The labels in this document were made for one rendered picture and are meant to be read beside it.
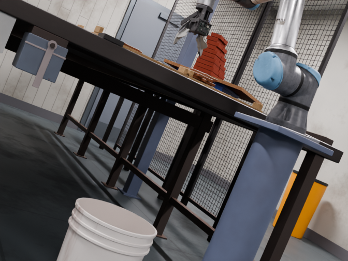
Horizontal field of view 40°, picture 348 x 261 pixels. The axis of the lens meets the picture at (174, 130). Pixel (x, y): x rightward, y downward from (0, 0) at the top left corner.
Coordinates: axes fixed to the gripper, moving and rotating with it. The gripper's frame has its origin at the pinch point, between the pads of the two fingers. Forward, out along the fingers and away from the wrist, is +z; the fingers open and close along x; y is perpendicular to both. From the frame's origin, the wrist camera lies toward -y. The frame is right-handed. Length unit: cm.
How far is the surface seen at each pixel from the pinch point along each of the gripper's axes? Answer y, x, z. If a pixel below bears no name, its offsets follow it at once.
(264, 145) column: 58, 7, 28
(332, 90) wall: -253, 395, -73
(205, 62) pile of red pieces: -58, 52, -8
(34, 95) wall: -483, 94, 64
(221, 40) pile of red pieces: -58, 58, -24
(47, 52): 26, -66, 23
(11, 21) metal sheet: 22, -78, 18
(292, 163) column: 64, 18, 31
